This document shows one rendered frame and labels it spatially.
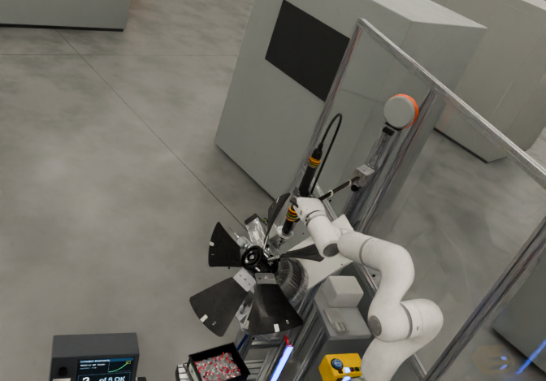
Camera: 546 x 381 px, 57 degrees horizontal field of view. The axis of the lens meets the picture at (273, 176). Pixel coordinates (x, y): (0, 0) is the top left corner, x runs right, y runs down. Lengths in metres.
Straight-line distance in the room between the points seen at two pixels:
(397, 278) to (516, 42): 6.47
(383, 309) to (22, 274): 2.74
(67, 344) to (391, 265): 1.03
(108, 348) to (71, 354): 0.11
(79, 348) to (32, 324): 1.68
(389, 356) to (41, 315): 2.41
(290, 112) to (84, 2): 3.83
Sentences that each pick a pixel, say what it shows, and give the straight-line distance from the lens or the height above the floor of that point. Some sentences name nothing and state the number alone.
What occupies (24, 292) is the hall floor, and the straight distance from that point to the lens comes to 3.59.
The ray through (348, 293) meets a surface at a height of 0.97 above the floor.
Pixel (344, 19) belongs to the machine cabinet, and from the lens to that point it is 4.09.
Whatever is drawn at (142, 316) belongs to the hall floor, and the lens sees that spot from 3.50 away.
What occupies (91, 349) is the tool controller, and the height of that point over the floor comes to 1.25.
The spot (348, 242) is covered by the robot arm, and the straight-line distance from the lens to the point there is 1.58.
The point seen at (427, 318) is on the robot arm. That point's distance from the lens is 1.46.
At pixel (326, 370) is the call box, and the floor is 1.04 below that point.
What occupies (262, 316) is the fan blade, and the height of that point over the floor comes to 1.16.
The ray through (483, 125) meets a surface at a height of 2.04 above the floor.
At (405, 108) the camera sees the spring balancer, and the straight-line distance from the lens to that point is 2.41.
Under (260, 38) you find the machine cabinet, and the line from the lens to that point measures 4.73.
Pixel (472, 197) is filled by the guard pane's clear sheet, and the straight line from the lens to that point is 2.24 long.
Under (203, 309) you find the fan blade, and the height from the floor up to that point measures 0.96.
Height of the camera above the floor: 2.66
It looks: 31 degrees down
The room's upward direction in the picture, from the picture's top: 20 degrees clockwise
